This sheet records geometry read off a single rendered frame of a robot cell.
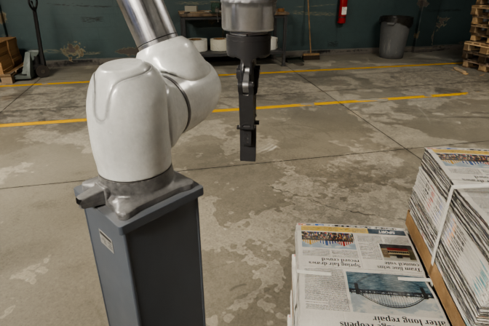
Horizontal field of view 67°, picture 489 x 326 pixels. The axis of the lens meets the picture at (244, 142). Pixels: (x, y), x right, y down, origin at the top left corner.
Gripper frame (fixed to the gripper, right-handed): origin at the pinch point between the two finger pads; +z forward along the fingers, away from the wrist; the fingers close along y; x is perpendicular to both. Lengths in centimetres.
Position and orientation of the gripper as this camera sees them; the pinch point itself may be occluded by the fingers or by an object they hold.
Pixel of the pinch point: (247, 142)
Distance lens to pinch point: 69.6
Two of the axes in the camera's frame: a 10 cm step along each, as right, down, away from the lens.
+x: -10.0, -0.4, 0.8
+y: 0.9, -4.1, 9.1
